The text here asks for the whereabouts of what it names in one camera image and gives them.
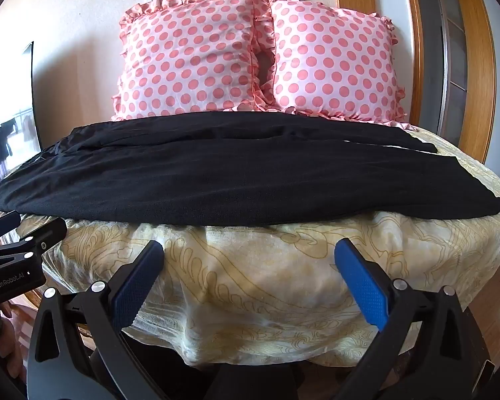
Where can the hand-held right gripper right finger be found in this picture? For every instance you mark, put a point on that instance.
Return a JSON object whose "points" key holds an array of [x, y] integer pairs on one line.
{"points": [[362, 283]]}

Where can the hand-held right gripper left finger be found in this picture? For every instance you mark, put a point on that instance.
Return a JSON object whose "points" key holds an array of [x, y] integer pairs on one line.
{"points": [[135, 283]]}

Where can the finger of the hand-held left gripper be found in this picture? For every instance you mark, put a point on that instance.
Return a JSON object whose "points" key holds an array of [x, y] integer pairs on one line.
{"points": [[37, 237], [2, 221]]}

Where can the black pants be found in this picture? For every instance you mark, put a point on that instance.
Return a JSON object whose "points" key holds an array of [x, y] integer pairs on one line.
{"points": [[233, 175]]}

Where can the black flat screen television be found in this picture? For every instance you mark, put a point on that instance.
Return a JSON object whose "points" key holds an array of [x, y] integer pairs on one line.
{"points": [[12, 125]]}

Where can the yellow orange patterned blanket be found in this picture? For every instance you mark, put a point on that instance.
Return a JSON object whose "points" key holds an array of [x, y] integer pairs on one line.
{"points": [[254, 279]]}

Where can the pink polka dot pillow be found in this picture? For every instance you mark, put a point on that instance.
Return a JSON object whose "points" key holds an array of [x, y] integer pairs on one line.
{"points": [[329, 62], [183, 58]]}

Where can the dark glass door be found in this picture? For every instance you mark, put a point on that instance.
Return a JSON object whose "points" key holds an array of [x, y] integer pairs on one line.
{"points": [[452, 50]]}

